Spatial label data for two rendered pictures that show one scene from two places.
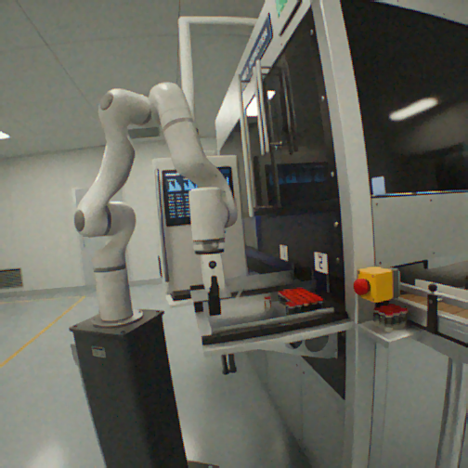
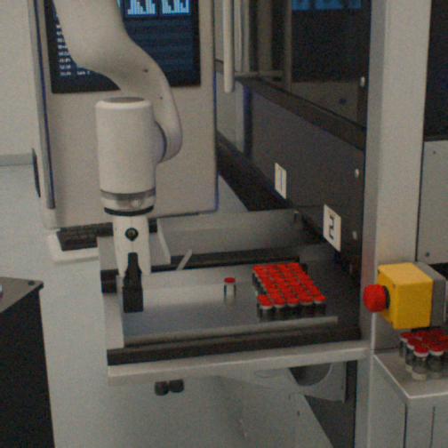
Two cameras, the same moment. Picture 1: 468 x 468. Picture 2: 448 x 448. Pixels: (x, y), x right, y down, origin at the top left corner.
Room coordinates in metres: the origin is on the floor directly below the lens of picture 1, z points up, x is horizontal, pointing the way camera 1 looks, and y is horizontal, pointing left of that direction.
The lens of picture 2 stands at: (-0.30, -0.08, 1.41)
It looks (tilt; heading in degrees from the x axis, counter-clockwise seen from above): 17 degrees down; 1
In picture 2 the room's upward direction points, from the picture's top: 1 degrees counter-clockwise
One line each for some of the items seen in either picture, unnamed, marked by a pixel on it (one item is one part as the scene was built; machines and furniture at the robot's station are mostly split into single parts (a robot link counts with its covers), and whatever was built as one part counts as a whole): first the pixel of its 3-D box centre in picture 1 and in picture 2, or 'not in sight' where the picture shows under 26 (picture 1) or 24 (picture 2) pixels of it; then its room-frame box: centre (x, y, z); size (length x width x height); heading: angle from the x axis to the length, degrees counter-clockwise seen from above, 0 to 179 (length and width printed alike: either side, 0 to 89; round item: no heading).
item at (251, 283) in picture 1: (266, 283); (240, 237); (1.23, -0.11, 0.90); 0.34 x 0.26 x 0.04; 101
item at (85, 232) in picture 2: (208, 290); (135, 229); (1.54, 0.16, 0.82); 0.40 x 0.14 x 0.02; 108
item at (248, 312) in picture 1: (263, 310); (219, 303); (0.87, -0.07, 0.90); 0.34 x 0.26 x 0.04; 100
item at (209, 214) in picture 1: (207, 213); (127, 142); (0.78, 0.06, 1.20); 0.09 x 0.08 x 0.13; 149
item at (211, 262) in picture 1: (211, 268); (130, 235); (0.78, 0.07, 1.06); 0.10 x 0.08 x 0.11; 11
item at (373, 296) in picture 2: (362, 286); (378, 298); (0.66, -0.29, 0.99); 0.04 x 0.04 x 0.04; 11
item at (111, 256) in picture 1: (113, 234); not in sight; (1.03, 0.43, 1.16); 0.19 x 0.12 x 0.24; 149
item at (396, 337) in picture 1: (394, 329); (434, 374); (0.66, -0.38, 0.87); 0.14 x 0.13 x 0.02; 101
